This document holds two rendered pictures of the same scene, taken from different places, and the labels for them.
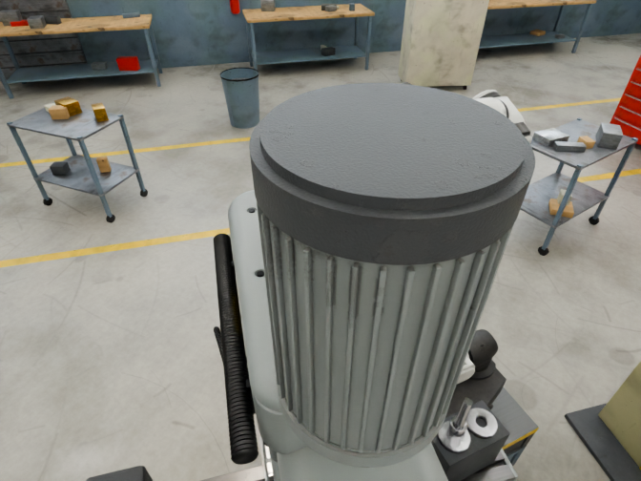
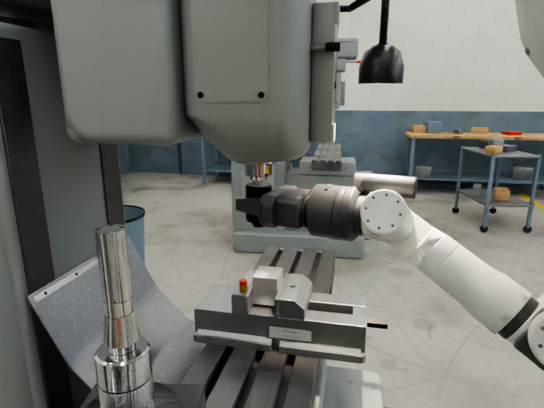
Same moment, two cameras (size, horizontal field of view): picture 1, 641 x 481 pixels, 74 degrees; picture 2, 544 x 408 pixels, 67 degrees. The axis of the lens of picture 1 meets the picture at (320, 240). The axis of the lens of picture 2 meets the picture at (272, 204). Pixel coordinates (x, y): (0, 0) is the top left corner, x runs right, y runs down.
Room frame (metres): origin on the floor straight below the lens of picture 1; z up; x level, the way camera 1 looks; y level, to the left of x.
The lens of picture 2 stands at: (0.86, -0.62, 1.41)
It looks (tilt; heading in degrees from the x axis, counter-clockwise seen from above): 15 degrees down; 116
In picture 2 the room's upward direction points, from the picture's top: straight up
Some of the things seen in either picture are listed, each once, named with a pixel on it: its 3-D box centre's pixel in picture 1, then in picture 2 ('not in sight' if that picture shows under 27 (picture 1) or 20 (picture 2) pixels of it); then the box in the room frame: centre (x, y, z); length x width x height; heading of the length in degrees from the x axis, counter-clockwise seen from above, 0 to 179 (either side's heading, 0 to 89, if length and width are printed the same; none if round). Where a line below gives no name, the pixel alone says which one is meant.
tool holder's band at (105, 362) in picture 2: (459, 424); (123, 352); (0.60, -0.39, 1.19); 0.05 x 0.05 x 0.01
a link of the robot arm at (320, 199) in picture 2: not in sight; (305, 210); (0.62, 0.01, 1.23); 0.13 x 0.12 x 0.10; 89
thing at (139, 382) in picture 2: (456, 429); (126, 385); (0.60, -0.39, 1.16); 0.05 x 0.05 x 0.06
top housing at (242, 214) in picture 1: (316, 289); not in sight; (0.52, 0.01, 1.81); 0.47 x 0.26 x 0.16; 14
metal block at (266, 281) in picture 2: not in sight; (268, 285); (0.51, 0.08, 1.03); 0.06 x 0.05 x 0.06; 104
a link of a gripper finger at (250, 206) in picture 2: not in sight; (250, 206); (0.53, -0.02, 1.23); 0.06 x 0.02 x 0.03; 179
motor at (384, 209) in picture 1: (371, 285); not in sight; (0.29, -0.05, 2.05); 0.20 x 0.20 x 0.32
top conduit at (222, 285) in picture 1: (233, 322); not in sight; (0.46, 0.14, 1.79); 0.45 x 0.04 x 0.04; 14
